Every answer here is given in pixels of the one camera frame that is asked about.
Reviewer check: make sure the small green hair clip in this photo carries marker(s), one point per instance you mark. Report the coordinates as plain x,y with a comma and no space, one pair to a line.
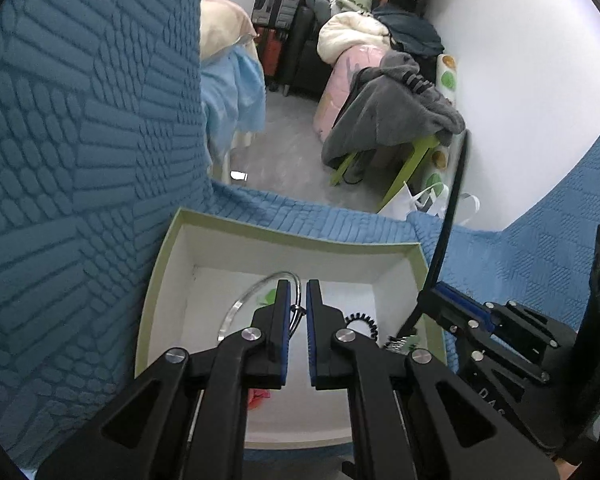
267,298

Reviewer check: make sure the green cardboard box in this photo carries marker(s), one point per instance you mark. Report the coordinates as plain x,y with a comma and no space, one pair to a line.
325,400

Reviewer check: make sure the red suitcase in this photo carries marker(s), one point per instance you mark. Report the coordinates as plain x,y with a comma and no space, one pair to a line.
271,55

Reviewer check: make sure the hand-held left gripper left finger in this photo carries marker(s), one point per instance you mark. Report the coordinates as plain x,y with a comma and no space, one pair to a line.
281,330

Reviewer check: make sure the black armchair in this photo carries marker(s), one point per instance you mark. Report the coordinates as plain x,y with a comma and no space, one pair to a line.
305,50

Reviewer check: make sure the white tote bag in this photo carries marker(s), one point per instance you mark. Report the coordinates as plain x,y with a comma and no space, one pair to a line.
405,202

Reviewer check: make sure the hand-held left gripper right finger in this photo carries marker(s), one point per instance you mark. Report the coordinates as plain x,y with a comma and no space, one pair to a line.
312,330

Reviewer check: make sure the pink hair clip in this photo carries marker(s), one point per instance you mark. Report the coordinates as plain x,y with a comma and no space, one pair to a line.
257,398

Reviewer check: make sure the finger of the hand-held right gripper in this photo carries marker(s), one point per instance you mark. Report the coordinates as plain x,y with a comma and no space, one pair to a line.
445,312
522,325

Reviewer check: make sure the cream padded coat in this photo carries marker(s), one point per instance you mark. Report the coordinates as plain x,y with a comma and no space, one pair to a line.
350,35

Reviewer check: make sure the light blue bed sheet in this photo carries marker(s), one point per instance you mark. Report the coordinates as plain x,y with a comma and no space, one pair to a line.
230,95

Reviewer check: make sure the dotted white roll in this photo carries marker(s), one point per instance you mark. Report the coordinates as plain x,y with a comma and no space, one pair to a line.
447,80

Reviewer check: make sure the dark blue clothing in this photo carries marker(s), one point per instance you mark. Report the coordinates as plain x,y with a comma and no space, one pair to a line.
410,30

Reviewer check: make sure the green plastic stool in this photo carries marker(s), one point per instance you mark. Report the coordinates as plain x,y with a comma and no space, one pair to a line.
412,157

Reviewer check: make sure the pink folded quilt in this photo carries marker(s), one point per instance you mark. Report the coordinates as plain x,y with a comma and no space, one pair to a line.
340,95

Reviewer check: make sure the grey hoodie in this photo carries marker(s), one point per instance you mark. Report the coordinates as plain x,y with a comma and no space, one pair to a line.
380,120

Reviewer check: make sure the blue quilted floor chair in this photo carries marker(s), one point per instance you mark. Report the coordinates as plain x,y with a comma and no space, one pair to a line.
80,160
545,240

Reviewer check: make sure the clear bangle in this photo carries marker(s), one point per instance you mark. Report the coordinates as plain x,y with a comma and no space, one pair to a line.
230,316

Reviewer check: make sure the cream pink pillow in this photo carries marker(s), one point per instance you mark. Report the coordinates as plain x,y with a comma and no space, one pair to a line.
222,25

